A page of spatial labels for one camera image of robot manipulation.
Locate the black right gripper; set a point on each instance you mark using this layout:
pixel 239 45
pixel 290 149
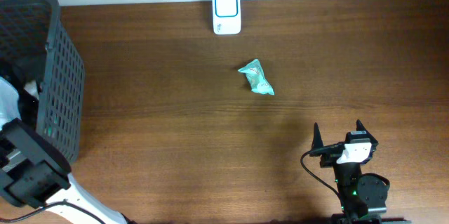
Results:
pixel 330 158

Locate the white barcode scanner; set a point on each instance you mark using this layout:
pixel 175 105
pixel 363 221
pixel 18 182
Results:
pixel 226 17

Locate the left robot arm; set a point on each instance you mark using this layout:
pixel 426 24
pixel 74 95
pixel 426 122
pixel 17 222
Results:
pixel 35 174

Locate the grey plastic mesh basket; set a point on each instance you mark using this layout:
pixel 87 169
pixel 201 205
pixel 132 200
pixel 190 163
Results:
pixel 36 47

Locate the teal snack bag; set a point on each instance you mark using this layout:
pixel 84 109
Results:
pixel 255 76

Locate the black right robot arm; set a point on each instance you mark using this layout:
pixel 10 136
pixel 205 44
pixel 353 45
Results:
pixel 362 196

